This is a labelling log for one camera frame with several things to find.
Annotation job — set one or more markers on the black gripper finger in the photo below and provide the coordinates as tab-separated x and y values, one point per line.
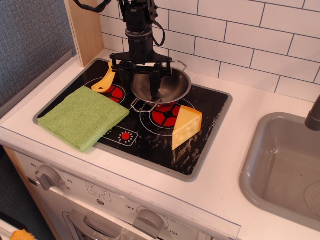
155	82
126	77

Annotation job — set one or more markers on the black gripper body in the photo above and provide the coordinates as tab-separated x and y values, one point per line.
141	57

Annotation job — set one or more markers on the silver metal pot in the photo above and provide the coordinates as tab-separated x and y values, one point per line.
172	89

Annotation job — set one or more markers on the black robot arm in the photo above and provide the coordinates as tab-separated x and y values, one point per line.
140	16

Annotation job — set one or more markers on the green cloth napkin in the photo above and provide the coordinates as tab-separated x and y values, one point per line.
83	118

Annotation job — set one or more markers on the yellow dish brush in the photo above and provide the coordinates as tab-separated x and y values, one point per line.
104	85

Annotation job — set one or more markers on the yellow cheese wedge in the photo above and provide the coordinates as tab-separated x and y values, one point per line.
188	123

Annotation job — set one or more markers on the black toy stovetop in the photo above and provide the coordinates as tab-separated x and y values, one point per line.
146	137

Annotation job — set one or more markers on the grey left oven knob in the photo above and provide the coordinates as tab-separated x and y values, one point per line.
47	177

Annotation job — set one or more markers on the grey oven knob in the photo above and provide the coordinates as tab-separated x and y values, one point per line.
47	177
149	223

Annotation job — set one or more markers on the grey right oven knob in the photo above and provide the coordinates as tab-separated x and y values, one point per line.
149	223

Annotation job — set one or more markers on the grey sink basin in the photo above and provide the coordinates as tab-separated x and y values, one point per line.
281	172

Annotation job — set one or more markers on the grey faucet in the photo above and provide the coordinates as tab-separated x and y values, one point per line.
312	120

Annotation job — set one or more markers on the orange fuzzy object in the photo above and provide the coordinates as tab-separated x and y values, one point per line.
22	235

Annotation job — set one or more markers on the wooden side post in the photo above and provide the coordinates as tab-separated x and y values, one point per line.
86	31

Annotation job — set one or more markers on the grey oven door handle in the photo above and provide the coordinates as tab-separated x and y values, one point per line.
98	228

